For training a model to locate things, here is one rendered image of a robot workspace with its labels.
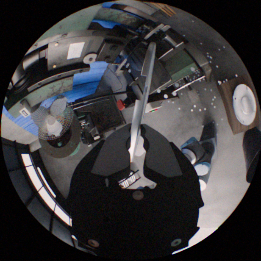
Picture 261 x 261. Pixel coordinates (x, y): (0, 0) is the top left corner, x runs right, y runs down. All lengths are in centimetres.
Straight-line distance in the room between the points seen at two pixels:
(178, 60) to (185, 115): 81
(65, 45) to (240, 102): 94
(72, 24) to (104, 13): 34
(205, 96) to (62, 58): 117
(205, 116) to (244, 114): 58
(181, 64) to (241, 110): 55
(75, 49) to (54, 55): 8
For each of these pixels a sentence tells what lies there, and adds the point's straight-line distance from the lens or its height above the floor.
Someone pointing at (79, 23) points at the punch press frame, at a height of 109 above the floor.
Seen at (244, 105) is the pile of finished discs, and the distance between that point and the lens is 80.
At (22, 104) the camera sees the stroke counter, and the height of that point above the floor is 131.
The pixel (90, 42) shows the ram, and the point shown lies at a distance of 36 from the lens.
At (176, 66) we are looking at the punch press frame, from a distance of 52.
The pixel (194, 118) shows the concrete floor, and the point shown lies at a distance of 118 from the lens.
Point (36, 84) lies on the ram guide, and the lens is 40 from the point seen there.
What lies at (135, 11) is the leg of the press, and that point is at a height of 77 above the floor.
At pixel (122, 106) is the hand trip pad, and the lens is 62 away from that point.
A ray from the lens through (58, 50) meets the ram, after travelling 35.
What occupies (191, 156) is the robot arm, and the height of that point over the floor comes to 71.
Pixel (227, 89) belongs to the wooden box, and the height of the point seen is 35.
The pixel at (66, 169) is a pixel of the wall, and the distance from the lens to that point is 698.
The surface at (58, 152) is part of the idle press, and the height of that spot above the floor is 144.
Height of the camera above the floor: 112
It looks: 35 degrees down
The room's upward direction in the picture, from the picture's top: 116 degrees counter-clockwise
